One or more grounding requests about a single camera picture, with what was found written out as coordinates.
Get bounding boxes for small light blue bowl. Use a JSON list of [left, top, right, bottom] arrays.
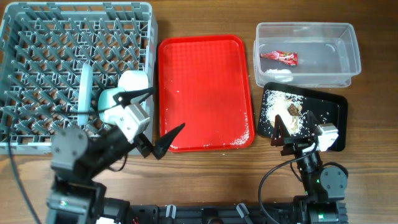
[[118, 70, 149, 91]]

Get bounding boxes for light green bowl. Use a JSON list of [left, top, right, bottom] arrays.
[[98, 87, 125, 125]]

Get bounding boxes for spilled rice on tray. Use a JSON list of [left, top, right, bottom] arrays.
[[170, 112, 252, 152]]

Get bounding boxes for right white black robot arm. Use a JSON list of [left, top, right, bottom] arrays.
[[271, 111, 348, 223]]

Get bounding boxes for black rectangular waste tray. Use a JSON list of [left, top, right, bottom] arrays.
[[263, 82, 348, 151]]

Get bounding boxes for large light blue plate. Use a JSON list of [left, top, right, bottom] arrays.
[[77, 63, 93, 126]]

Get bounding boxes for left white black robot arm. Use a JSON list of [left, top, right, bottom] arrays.
[[46, 87, 185, 223]]

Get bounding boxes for clear plastic waste bin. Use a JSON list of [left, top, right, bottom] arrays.
[[253, 22, 361, 88]]

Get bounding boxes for red snack wrapper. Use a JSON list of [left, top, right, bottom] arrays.
[[260, 50, 298, 66]]

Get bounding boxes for white napkin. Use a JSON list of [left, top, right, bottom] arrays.
[[266, 69, 294, 83]]

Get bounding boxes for grey plastic dishwasher rack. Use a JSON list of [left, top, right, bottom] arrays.
[[1, 1, 159, 155]]

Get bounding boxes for brown food scraps with rice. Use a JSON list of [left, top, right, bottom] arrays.
[[261, 89, 330, 138]]

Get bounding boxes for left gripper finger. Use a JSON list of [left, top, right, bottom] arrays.
[[152, 123, 185, 160], [113, 87, 155, 108]]

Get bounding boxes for red plastic serving tray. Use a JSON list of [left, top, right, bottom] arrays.
[[158, 34, 255, 147]]

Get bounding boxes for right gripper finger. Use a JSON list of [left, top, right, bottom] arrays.
[[300, 110, 320, 137], [271, 114, 293, 145]]

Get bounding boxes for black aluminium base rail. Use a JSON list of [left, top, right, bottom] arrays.
[[97, 203, 349, 224]]

